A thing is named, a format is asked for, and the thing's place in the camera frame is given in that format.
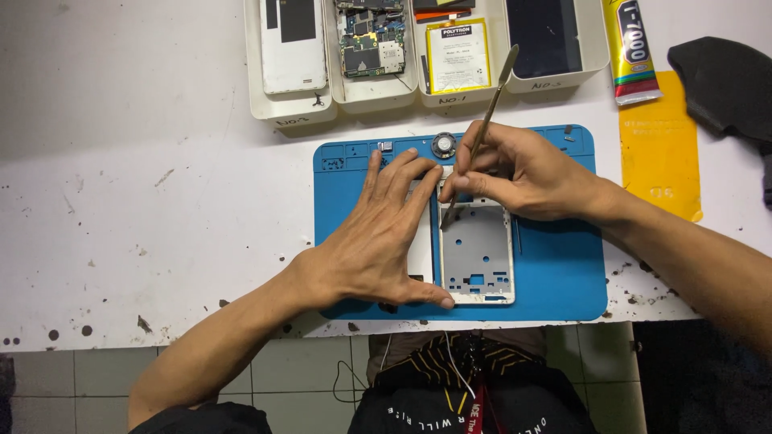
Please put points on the person's left hand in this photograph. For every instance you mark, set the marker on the person's left hand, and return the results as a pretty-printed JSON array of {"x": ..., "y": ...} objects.
[{"x": 362, "y": 253}]

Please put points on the person's right hand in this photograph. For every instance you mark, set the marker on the person's right hand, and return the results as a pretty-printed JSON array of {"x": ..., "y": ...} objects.
[{"x": 537, "y": 178}]

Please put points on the metal spudger tool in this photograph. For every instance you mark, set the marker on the metal spudger tool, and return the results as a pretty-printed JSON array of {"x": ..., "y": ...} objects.
[{"x": 494, "y": 102}]

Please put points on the white phone frame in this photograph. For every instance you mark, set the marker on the white phone frame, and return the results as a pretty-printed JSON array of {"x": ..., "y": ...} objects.
[{"x": 476, "y": 256}]

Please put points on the white phone panel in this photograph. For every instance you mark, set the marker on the white phone panel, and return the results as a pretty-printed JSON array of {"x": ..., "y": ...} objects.
[{"x": 420, "y": 256}]

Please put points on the thin dark strip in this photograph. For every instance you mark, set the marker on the thin dark strip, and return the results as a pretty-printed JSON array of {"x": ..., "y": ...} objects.
[{"x": 518, "y": 235}]

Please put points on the blue silicone repair mat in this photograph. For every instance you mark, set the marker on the blue silicone repair mat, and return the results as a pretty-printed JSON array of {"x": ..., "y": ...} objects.
[{"x": 561, "y": 271}]

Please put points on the round black speaker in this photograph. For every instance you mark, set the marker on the round black speaker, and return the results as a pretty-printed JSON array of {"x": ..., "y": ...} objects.
[{"x": 443, "y": 145}]

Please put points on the white plastic tray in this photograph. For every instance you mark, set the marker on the white plastic tray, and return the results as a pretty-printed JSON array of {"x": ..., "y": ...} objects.
[
  {"x": 594, "y": 48},
  {"x": 289, "y": 105},
  {"x": 374, "y": 93},
  {"x": 464, "y": 99}
]

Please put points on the yellow plastic sheet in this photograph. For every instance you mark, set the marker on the yellow plastic sheet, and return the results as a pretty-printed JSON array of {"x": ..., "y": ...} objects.
[{"x": 660, "y": 157}]

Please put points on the dark phone screen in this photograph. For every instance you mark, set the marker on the dark phone screen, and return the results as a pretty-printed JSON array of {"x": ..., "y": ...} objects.
[{"x": 543, "y": 36}]

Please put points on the yellow white phone battery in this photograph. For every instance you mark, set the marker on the yellow white phone battery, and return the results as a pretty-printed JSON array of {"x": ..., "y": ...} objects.
[{"x": 458, "y": 57}]

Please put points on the yellow glue tube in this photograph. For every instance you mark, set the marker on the yellow glue tube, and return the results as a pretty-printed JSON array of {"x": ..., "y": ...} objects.
[{"x": 630, "y": 48}]

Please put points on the person's black shirt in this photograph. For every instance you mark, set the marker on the person's black shirt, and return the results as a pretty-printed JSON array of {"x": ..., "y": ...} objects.
[{"x": 422, "y": 404}]

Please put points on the orange flat part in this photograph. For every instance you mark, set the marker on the orange flat part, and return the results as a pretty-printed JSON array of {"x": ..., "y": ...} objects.
[{"x": 440, "y": 15}]

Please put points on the white phone back cover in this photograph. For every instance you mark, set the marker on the white phone back cover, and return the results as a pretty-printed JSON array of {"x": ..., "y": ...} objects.
[{"x": 292, "y": 57}]

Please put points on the black cloth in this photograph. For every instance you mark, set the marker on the black cloth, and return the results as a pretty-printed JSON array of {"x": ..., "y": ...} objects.
[{"x": 724, "y": 84}]

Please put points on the green phone circuit board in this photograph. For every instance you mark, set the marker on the green phone circuit board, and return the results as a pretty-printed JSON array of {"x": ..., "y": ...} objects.
[{"x": 371, "y": 42}]

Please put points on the person's black trouser leg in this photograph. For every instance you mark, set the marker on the person's black trouser leg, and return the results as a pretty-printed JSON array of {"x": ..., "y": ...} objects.
[{"x": 205, "y": 421}]

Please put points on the small metal camera module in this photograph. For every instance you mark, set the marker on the small metal camera module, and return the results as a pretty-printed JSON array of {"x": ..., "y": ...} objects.
[{"x": 385, "y": 146}]

